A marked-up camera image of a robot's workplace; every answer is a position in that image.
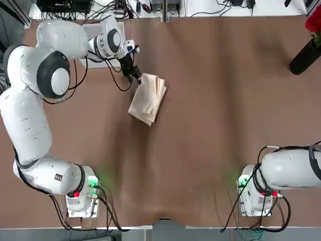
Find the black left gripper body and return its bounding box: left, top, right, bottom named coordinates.
left=119, top=53, right=137, bottom=76

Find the cream tablecloth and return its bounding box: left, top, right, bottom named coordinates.
left=128, top=72, right=168, bottom=127

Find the clear plastic box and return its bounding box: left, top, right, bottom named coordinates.
left=82, top=22, right=125, bottom=70

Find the black electronics box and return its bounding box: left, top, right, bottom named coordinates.
left=37, top=0, right=91, bottom=13

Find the black vase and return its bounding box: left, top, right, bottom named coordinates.
left=289, top=37, right=321, bottom=76

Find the aluminium post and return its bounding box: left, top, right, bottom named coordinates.
left=162, top=0, right=170, bottom=22

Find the black base cable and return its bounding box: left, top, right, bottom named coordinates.
left=98, top=185, right=124, bottom=231

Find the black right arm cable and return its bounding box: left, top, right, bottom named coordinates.
left=257, top=145, right=310, bottom=174

